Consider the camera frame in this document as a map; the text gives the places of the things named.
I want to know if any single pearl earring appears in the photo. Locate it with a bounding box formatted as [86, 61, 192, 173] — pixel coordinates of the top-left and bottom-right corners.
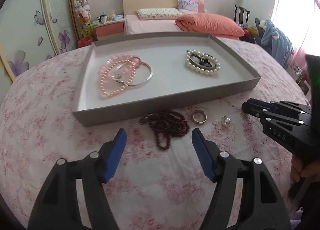
[221, 116, 231, 127]

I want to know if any silver ring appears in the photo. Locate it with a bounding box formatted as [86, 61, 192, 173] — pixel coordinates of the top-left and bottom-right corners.
[191, 109, 208, 124]

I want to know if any white pearl bracelet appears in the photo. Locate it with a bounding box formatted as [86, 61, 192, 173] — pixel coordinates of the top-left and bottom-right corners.
[184, 49, 221, 77]

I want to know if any dark red bead necklace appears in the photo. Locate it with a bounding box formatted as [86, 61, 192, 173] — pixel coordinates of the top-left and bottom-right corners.
[139, 109, 190, 149]

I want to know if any pink small pearl bracelet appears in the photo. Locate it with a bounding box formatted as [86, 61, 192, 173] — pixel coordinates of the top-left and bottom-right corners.
[99, 59, 137, 98]

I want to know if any pink large bead bracelet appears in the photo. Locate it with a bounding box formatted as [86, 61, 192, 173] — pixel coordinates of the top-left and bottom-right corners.
[98, 53, 143, 80]

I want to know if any silver thin bangle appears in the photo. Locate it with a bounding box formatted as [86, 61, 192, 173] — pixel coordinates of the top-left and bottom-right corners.
[111, 58, 153, 89]

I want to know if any right hand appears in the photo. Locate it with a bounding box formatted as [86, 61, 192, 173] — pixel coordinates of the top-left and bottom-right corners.
[290, 155, 320, 183]

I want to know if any blue plush robe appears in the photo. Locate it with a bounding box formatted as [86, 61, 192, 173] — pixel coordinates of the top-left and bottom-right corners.
[261, 19, 294, 69]

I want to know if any pink curtain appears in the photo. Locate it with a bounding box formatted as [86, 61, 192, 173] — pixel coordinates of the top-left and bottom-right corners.
[271, 0, 319, 70]

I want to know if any pink floral tablecloth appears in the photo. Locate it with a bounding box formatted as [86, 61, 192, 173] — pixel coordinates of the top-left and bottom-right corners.
[1, 39, 308, 229]

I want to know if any dark wooden chair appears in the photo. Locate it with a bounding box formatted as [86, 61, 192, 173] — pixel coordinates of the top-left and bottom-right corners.
[234, 5, 251, 25]

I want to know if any folded orange duvet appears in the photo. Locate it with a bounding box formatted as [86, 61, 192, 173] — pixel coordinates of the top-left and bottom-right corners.
[175, 13, 245, 39]

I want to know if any grey cardboard tray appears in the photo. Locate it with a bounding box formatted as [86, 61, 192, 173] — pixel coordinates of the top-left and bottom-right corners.
[72, 32, 261, 127]

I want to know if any lilac pillow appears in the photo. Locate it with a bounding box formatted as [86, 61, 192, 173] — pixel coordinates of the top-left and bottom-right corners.
[177, 0, 199, 13]

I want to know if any red waste basket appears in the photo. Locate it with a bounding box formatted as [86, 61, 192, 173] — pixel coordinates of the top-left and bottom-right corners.
[77, 36, 94, 48]

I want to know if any floral white pillow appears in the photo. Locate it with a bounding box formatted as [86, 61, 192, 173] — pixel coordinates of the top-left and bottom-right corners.
[137, 8, 183, 21]

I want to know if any pink bedside table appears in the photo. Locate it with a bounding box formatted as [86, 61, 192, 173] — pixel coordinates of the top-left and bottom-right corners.
[94, 19, 124, 41]

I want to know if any pink bed with headboard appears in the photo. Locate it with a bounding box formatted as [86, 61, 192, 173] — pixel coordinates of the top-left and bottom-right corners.
[121, 0, 246, 40]

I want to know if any wardrobe with flower doors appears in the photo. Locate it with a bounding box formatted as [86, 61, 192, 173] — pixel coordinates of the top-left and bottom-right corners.
[0, 0, 81, 88]

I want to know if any plush toy display tube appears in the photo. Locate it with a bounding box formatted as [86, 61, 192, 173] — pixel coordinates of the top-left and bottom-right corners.
[73, 0, 92, 40]

